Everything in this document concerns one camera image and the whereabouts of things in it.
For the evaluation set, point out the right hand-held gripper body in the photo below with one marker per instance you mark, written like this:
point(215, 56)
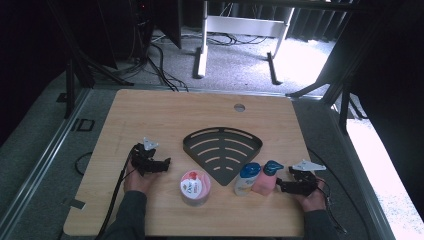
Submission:
point(304, 181)

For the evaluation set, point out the white desk frame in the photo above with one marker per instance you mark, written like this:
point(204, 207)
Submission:
point(246, 26)

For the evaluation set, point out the pink bottle with blue cap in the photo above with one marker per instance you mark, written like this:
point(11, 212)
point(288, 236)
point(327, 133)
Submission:
point(265, 183)

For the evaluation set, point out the white bottle with blue cap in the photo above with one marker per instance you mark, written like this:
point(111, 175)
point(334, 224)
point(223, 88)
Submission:
point(245, 181)

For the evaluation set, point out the person's left hand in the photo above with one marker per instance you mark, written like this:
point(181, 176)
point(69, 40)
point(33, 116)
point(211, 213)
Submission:
point(136, 181)

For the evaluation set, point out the black fan-shaped slotted rack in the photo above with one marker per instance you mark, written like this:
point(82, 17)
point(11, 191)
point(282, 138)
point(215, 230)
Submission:
point(221, 133)

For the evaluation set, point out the black rectangular floor bracket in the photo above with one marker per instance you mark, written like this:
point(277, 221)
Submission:
point(80, 125)

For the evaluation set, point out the pink jar with white lid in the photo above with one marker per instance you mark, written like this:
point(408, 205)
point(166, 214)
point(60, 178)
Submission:
point(193, 188)

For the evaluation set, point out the black metal stand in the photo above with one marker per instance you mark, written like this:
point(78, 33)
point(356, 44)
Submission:
point(70, 86)
point(345, 103)

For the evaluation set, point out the dark curtain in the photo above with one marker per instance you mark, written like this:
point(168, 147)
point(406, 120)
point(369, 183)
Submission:
point(313, 23)

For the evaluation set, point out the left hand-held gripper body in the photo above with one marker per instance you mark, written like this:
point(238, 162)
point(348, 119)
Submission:
point(143, 158)

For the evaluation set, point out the person's right hand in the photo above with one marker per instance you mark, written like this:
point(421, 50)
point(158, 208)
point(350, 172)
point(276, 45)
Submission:
point(313, 201)

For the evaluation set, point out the grey tape piece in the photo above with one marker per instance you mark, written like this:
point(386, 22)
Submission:
point(76, 203)

